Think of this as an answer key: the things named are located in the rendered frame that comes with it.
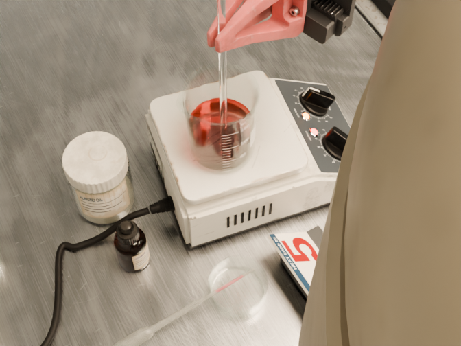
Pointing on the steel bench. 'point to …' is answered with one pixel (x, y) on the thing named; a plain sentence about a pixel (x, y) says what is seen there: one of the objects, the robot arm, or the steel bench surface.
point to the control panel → (287, 90)
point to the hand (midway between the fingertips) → (220, 36)
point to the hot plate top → (223, 183)
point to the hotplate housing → (226, 226)
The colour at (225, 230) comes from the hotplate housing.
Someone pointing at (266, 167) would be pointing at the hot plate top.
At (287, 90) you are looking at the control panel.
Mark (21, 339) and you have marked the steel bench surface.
